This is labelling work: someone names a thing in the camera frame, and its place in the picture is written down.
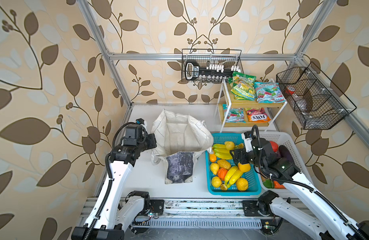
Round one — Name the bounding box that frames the yellow red mango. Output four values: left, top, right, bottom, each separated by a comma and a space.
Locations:
238, 163, 251, 173

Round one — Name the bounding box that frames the cream Monet print tote bag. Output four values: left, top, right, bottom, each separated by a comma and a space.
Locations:
151, 110, 214, 185

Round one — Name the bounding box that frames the yellow lemon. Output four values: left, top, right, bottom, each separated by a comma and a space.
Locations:
211, 176, 223, 188
224, 141, 235, 151

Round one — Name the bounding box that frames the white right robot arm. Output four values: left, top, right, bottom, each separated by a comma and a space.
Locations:
231, 126, 369, 240

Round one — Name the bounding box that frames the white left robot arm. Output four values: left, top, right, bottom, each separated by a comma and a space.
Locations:
71, 119, 157, 240

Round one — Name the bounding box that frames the orange Fox's candy bag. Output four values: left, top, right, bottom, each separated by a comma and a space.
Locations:
245, 108, 271, 123

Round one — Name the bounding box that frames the green red candy bag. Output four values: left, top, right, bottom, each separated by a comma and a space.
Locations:
226, 108, 245, 123

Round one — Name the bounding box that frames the teal candy bag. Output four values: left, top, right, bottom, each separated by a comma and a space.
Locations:
254, 82, 286, 104

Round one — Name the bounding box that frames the yellow green candy bag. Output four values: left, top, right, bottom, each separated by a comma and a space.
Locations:
228, 72, 256, 101

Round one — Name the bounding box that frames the purple eggplant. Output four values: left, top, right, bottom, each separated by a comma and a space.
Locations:
278, 145, 294, 164

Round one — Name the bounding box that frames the red tomato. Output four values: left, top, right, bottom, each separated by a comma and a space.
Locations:
270, 141, 279, 153

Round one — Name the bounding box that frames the orange carrot front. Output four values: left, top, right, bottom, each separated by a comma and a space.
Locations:
273, 181, 285, 189

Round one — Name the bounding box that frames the white plastic basket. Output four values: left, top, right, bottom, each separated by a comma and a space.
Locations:
257, 131, 312, 198

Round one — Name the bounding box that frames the yellow banana bunch front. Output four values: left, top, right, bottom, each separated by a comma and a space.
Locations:
220, 166, 243, 191

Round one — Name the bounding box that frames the teal plastic basket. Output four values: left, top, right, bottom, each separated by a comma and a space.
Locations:
205, 133, 261, 197

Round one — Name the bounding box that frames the orange persimmon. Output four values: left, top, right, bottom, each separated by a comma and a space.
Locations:
217, 168, 228, 181

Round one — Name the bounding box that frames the yellow green banana bunch back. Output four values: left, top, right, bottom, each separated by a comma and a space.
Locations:
212, 144, 232, 160

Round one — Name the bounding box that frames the yellow pear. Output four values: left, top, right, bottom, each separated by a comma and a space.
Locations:
209, 163, 219, 175

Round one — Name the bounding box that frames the white wooden two-tier shelf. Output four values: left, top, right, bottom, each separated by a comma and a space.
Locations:
214, 80, 288, 133

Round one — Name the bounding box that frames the small orange tangerine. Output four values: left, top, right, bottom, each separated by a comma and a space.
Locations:
209, 154, 217, 163

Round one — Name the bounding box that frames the plastic bottle red cap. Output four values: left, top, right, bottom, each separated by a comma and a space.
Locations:
285, 86, 307, 111

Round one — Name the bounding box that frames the black white tool set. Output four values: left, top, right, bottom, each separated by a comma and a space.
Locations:
181, 60, 243, 84

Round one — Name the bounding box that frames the black wire basket right wall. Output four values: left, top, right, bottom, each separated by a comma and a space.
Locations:
276, 62, 356, 130

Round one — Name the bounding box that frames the black wire basket wall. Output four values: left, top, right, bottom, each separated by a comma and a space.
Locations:
181, 48, 243, 84
276, 62, 356, 130

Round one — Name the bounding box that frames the linear rail base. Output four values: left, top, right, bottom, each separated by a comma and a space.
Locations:
134, 198, 278, 229

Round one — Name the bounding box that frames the black wire basket back wall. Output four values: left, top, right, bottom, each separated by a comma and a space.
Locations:
181, 48, 243, 84

